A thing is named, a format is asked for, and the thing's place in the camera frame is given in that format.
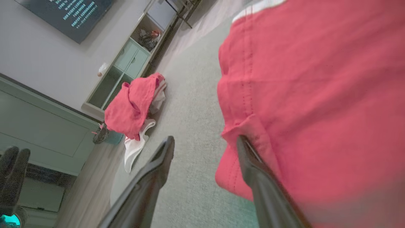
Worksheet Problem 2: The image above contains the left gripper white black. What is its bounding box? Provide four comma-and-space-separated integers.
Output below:
0, 146, 31, 228

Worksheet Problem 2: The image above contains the black metal frame table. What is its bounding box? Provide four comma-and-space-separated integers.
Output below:
165, 0, 203, 29

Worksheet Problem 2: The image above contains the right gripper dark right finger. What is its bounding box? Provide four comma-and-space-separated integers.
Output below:
237, 136, 312, 228

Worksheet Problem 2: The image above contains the red white basketball jersey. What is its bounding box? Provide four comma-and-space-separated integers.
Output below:
104, 72, 167, 174

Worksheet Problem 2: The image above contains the dark bundle with red item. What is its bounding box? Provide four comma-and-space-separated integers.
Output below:
138, 29, 162, 51

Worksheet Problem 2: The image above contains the pale green panelled cabinet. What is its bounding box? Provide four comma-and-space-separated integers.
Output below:
0, 76, 100, 176

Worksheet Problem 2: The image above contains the dark small basket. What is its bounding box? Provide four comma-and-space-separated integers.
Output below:
92, 123, 109, 144

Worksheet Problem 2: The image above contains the dark wall screen with text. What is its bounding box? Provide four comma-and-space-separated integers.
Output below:
14, 0, 113, 44

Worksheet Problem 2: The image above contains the red shorts white waistband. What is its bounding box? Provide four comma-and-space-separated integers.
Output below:
215, 0, 405, 228

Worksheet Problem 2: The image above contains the pale green shelf cabinet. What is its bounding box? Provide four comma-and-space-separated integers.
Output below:
82, 0, 187, 122

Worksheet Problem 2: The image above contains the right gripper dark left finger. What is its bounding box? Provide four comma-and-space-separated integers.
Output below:
98, 136, 175, 228

